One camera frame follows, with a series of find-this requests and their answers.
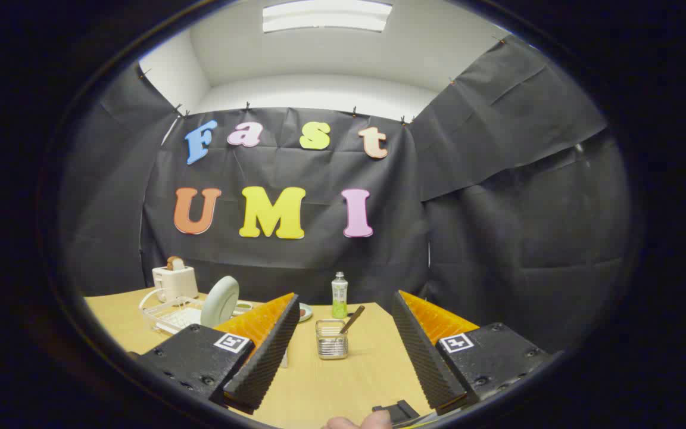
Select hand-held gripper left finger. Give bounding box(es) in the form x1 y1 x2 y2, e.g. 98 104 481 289
132 292 301 415

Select black backdrop cloth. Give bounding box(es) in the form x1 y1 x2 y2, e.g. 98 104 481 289
57 36 632 358

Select brown-handled metal spoon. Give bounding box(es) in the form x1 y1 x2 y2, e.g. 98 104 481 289
330 305 366 349

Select metal wire basket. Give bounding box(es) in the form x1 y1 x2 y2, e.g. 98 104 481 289
315 319 349 360

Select white toaster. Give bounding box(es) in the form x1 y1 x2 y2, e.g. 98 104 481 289
152 265 199 303

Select white ribbed drip tray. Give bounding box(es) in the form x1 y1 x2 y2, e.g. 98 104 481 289
158 305 204 333

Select ceiling light panel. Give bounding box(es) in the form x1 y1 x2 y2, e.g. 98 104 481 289
262 0 392 33

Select pale green plate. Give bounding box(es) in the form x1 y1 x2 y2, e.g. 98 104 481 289
201 275 241 328

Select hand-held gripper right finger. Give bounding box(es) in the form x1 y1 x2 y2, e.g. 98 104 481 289
392 290 552 416

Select green drink bottle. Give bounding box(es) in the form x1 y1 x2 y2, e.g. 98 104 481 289
331 272 349 319

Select white wire dish rack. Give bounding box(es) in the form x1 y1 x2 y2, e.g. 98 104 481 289
139 288 254 335

